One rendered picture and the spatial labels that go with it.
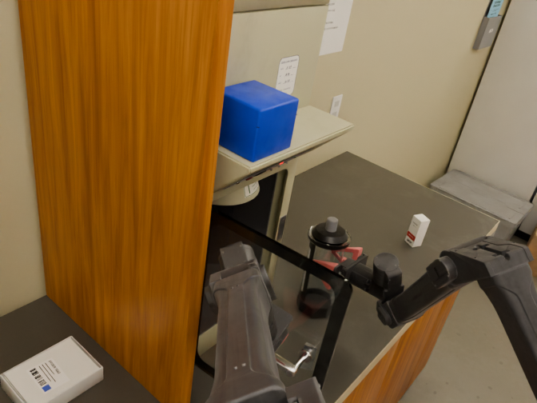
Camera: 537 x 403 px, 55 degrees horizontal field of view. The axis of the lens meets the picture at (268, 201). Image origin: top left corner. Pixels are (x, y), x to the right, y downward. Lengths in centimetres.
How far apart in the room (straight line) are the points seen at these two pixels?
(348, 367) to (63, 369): 64
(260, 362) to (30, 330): 97
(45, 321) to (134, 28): 78
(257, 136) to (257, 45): 18
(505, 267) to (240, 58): 52
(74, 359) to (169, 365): 24
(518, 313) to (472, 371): 207
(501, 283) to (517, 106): 310
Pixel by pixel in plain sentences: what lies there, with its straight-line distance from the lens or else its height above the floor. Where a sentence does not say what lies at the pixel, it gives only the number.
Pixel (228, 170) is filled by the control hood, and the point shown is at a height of 149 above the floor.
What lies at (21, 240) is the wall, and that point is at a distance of 133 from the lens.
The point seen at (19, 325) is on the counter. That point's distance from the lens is 135.
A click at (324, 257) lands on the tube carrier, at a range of 128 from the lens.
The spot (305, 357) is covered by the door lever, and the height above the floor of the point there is 120.
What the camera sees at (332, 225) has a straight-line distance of 128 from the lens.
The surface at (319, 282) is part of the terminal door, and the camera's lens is 83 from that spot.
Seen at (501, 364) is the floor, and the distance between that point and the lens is 301.
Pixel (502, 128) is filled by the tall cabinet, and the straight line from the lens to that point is 391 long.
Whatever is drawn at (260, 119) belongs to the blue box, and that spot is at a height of 158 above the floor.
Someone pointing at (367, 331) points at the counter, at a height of 94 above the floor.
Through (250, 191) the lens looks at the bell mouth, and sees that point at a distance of 109.
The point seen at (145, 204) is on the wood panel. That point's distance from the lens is 89.
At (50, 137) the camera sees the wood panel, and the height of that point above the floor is 140.
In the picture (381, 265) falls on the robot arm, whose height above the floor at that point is 120.
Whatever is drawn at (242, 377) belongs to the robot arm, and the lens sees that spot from 40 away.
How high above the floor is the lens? 188
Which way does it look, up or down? 31 degrees down
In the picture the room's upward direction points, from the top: 10 degrees clockwise
